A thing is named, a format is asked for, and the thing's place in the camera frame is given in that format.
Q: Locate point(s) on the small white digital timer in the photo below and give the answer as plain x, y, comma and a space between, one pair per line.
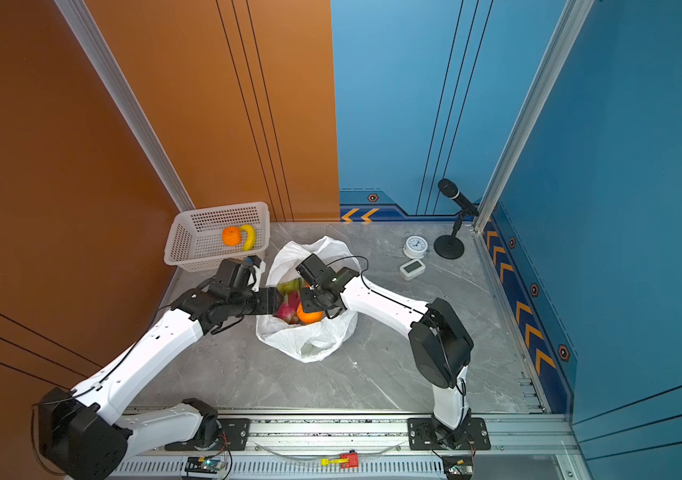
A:
412, 269

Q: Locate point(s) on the left green circuit board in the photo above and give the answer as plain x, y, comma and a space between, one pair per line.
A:
205, 467

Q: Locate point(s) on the aluminium front rail frame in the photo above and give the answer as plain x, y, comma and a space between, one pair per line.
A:
289, 444

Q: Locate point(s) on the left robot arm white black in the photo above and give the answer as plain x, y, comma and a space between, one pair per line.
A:
86, 432

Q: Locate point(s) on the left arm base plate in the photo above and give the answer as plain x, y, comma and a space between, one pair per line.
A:
222, 434

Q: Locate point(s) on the round white clock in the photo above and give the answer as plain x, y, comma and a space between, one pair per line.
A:
416, 247

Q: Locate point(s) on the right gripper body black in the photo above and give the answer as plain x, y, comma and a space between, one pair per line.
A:
312, 301

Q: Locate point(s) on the yellow banana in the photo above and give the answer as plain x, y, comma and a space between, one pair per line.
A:
250, 237

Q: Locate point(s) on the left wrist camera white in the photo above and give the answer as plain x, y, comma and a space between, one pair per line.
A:
256, 266

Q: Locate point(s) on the red yellow connector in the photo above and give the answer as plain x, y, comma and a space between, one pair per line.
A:
343, 461

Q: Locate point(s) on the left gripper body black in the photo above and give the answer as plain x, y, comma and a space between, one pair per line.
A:
252, 303

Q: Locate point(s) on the black microphone on stand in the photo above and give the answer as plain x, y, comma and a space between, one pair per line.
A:
449, 246

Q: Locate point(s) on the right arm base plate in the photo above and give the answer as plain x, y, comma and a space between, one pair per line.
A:
429, 434

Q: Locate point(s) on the orange tangerine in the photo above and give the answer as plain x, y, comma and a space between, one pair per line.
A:
309, 318
232, 236

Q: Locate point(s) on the white perforated plastic basket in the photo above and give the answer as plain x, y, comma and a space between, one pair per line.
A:
195, 238

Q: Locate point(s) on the pink dragon fruit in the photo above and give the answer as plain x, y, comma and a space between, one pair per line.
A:
288, 311

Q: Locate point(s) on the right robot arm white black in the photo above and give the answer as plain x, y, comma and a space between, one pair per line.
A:
441, 345

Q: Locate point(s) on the right green circuit board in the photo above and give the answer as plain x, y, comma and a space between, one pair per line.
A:
458, 467

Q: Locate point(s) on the white plastic bag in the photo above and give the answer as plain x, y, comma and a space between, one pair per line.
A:
302, 342

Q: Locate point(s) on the green circuit board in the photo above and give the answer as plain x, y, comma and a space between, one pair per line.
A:
205, 467
458, 467

